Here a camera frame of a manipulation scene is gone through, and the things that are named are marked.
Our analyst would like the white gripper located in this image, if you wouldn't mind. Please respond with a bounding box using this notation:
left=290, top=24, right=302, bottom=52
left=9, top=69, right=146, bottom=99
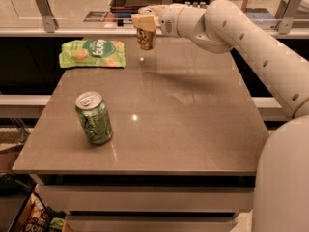
left=131, top=4, right=183, bottom=37

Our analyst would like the orange soda can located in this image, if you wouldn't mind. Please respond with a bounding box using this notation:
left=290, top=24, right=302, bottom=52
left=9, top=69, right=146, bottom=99
left=137, top=29, right=156, bottom=50

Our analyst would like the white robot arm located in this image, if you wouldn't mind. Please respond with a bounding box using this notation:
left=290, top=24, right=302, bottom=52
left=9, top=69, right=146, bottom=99
left=131, top=0, right=309, bottom=232

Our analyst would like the green rice chip bag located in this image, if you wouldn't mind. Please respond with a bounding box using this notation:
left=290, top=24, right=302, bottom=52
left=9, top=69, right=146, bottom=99
left=59, top=40, right=126, bottom=68

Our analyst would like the green soda can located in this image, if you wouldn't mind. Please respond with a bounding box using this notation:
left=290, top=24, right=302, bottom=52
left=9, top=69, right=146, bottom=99
left=75, top=91, right=113, bottom=145

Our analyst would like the snack bag under table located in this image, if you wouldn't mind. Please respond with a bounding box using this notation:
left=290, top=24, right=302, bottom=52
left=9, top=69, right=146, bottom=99
left=19, top=195, right=52, bottom=232

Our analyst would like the upper grey drawer front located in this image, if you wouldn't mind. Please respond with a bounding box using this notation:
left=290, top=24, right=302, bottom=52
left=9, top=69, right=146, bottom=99
left=39, top=185, right=253, bottom=213

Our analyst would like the grey drawer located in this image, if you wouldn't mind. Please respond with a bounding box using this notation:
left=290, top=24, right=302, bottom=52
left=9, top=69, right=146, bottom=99
left=66, top=216, right=238, bottom=232
left=39, top=185, right=253, bottom=213

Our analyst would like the lower grey drawer front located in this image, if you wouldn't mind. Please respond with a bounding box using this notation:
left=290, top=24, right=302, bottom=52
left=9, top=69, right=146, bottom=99
left=66, top=216, right=238, bottom=232

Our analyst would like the left metal glass bracket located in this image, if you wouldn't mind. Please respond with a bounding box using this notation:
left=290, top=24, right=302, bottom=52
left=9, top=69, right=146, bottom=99
left=35, top=0, right=59, bottom=33

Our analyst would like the right metal glass bracket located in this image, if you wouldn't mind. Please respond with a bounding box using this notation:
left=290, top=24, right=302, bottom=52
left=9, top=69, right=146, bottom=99
left=275, top=0, right=309, bottom=34

